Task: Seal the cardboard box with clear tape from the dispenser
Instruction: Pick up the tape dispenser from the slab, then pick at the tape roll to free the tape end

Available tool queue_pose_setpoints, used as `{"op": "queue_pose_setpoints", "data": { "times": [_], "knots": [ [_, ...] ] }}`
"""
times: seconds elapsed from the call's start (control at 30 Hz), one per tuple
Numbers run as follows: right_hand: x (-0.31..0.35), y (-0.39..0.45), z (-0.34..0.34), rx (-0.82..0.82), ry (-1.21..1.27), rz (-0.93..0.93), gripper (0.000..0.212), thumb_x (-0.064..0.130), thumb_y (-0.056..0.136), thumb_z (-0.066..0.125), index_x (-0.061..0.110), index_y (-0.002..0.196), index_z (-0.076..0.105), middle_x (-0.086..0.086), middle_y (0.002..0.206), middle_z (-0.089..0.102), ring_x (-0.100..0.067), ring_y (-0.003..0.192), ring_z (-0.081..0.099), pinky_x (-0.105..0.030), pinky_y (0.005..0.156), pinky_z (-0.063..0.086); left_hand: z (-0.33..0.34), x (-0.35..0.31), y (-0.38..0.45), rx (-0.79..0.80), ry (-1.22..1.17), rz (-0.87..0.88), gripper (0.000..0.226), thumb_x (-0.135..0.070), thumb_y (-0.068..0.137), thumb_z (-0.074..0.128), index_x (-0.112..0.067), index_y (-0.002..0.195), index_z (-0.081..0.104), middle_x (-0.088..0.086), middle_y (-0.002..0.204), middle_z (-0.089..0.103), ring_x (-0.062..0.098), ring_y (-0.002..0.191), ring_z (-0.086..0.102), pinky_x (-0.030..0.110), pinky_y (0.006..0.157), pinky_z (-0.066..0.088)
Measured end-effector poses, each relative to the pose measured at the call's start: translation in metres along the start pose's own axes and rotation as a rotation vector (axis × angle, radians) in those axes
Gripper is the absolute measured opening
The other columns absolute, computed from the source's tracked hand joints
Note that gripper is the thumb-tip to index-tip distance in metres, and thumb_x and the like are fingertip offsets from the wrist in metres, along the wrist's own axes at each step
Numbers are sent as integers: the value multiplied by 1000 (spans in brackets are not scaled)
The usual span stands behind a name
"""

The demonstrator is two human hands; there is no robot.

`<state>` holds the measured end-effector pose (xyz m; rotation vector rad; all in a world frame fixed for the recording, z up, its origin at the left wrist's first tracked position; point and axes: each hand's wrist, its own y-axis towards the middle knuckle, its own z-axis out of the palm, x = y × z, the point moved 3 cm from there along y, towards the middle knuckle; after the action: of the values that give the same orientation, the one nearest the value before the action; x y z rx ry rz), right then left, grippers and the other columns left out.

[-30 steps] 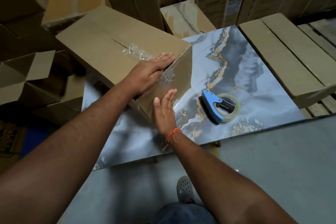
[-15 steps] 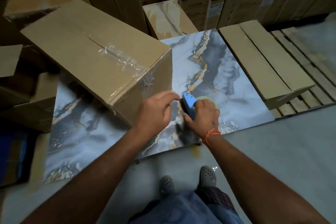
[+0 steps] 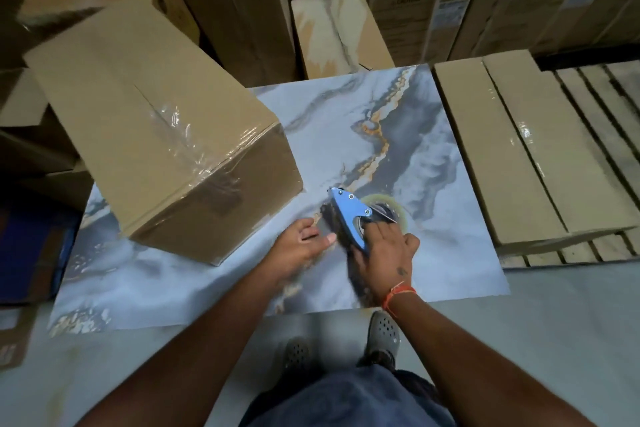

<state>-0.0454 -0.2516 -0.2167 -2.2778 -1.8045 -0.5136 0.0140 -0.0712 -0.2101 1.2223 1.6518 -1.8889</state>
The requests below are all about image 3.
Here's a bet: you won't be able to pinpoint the person's left hand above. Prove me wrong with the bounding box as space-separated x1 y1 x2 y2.
259 218 339 288

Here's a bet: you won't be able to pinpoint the person's right hand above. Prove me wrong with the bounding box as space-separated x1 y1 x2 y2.
349 219 421 310

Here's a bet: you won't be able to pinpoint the blue tape dispenser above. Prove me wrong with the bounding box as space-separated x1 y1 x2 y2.
327 186 375 258

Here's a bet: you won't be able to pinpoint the large brown cardboard box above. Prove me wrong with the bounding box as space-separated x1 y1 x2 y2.
22 0 305 266

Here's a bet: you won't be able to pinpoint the person's left forearm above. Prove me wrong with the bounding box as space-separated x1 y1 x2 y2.
75 269 291 427

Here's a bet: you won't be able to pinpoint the person's right forearm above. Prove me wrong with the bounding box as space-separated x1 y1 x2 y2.
387 289 601 427

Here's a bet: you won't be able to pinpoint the person's right grey clog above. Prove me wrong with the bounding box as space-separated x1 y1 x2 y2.
362 310 402 368

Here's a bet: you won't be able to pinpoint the long flat cardboard box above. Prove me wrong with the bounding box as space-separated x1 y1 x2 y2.
432 49 640 258

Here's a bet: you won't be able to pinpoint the tall narrow cardboard box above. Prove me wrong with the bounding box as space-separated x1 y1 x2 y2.
167 0 300 88

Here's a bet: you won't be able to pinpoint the open empty cardboard box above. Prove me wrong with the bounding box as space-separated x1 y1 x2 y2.
0 66 81 177

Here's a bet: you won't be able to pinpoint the orange thread wristband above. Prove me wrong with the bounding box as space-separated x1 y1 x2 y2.
381 281 417 320

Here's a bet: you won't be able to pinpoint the blue patterned shorts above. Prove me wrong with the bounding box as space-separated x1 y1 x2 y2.
239 364 459 427

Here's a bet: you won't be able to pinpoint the beige marble pattern tile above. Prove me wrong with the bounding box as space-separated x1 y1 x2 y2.
291 0 396 81

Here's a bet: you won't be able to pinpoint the blue printed flattened carton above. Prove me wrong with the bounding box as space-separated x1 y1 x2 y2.
0 196 81 308

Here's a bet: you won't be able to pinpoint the wooden pallet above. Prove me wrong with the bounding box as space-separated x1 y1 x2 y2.
499 59 640 268

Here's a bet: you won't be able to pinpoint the strapped appliance carton white label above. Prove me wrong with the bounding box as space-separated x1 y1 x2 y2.
333 0 493 67

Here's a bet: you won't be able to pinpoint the wide strapped appliance carton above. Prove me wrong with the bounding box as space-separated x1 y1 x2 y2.
449 0 640 60

